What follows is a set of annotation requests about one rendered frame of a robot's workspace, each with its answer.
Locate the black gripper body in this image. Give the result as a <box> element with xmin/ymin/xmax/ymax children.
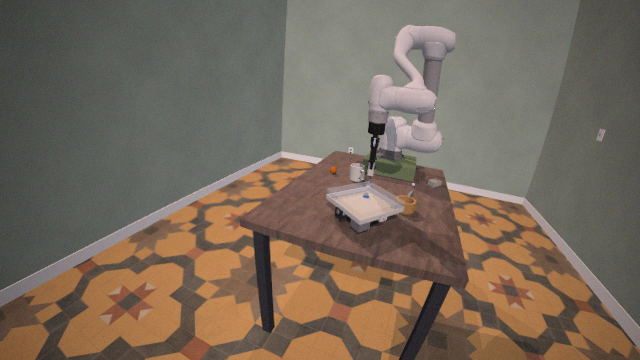
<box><xmin>368</xmin><ymin>122</ymin><xmax>385</xmax><ymax>142</ymax></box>

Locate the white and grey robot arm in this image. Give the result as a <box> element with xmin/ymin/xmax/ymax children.
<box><xmin>368</xmin><ymin>25</ymin><xmax>456</xmax><ymax>162</ymax></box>

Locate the white ceramic mug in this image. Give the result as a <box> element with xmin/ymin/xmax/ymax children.
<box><xmin>349</xmin><ymin>163</ymin><xmax>365</xmax><ymax>182</ymax></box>

